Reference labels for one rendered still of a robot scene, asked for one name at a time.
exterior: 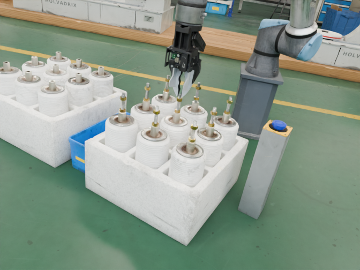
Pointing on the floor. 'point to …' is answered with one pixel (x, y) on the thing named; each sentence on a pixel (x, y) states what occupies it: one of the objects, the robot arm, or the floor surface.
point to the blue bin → (80, 152)
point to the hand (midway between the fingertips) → (181, 91)
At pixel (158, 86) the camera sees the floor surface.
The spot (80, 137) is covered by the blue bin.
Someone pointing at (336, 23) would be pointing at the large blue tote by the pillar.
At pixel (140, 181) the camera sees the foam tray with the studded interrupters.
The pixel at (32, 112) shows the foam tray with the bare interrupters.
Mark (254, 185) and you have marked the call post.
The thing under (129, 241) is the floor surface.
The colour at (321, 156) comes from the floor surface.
